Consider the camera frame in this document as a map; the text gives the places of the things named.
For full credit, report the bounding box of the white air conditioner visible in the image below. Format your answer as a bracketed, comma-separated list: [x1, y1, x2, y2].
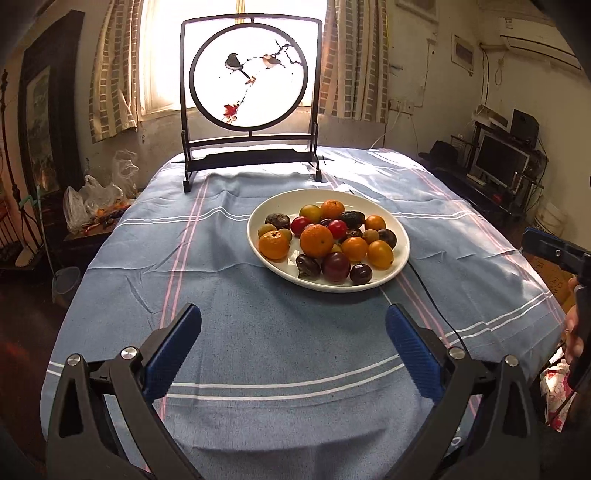
[499, 16, 585, 70]

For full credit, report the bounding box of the checked beige curtain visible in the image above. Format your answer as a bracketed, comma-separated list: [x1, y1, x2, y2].
[88, 0, 144, 144]
[323, 0, 391, 123]

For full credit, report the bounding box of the black computer desk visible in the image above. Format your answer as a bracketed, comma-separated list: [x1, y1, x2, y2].
[418, 120, 550, 222]

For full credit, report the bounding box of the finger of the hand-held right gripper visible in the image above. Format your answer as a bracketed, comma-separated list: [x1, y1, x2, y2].
[523, 227, 591, 274]

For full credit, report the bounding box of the blue striped tablecloth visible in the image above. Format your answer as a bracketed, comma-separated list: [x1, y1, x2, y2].
[39, 147, 568, 480]

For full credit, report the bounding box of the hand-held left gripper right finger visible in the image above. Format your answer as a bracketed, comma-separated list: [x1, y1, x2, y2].
[384, 302, 548, 480]

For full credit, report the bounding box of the black hat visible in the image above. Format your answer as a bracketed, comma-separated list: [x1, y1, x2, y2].
[418, 141, 458, 164]

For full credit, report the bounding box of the pink floral cloth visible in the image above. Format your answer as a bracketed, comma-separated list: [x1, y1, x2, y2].
[540, 360, 575, 432]

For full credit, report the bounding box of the thin black cable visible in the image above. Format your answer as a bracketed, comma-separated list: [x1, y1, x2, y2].
[406, 263, 467, 349]

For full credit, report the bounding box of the white wall panel box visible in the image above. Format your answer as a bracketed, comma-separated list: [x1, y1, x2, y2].
[451, 34, 475, 75]

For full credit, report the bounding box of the computer monitor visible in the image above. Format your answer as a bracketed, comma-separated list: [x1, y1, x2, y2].
[471, 131, 532, 185]

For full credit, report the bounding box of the translucent plastic bucket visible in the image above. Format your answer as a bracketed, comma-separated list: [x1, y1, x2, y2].
[51, 267, 81, 305]

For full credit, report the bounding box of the white oval plate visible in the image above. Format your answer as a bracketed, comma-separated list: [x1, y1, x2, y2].
[246, 188, 411, 293]

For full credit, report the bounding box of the round bird painting table screen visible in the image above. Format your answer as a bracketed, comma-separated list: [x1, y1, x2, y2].
[180, 16, 324, 193]

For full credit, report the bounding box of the white cardboard box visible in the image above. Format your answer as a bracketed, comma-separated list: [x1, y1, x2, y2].
[475, 105, 511, 127]

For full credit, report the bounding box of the black speaker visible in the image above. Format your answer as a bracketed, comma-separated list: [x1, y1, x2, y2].
[510, 109, 540, 144]

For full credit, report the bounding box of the dark framed painting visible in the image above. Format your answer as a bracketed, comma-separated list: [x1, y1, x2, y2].
[17, 10, 86, 197]

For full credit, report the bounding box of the mandarin orange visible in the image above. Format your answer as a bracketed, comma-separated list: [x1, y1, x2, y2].
[257, 231, 291, 260]
[300, 223, 334, 258]

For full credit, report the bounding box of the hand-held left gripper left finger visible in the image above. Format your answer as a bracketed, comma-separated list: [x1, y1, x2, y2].
[44, 302, 204, 480]

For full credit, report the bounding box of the person's right hand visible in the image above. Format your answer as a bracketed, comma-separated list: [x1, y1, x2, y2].
[564, 305, 585, 365]

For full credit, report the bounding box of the clear plastic bag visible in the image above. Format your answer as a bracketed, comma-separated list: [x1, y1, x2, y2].
[113, 150, 139, 195]

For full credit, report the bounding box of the white plastic bucket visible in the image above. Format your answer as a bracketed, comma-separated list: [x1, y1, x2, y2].
[536, 203, 566, 234]

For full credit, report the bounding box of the white plastic bag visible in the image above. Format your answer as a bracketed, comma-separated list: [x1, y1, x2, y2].
[63, 175, 125, 232]

